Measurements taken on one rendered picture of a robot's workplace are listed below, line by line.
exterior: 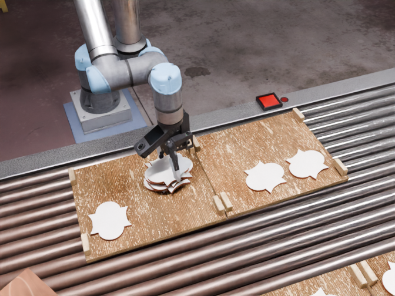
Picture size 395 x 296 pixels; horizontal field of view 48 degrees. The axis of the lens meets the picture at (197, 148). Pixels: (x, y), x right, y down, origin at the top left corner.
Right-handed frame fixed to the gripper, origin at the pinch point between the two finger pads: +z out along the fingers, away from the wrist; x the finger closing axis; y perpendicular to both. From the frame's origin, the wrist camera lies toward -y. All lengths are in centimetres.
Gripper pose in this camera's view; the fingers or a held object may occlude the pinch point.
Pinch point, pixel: (168, 169)
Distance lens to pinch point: 135.0
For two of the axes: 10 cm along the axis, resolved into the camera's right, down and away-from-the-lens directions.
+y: 8.6, -3.8, 3.5
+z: 0.3, 7.1, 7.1
